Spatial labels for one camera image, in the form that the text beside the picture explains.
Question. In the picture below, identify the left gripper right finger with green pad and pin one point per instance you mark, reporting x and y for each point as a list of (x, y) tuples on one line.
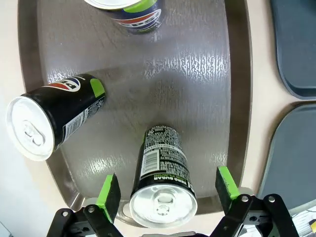
[(225, 187)]

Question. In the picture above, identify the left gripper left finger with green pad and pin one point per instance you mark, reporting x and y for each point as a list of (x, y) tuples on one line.
[(109, 195)]

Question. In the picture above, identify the black Pepsi zero can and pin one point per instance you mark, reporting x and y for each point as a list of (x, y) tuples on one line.
[(138, 22), (163, 158), (61, 108)]

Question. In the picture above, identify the black plastic serving tray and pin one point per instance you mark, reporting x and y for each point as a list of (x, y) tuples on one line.
[(296, 49), (291, 160)]

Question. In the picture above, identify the brown plastic serving tray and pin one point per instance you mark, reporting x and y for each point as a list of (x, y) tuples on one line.
[(148, 98)]

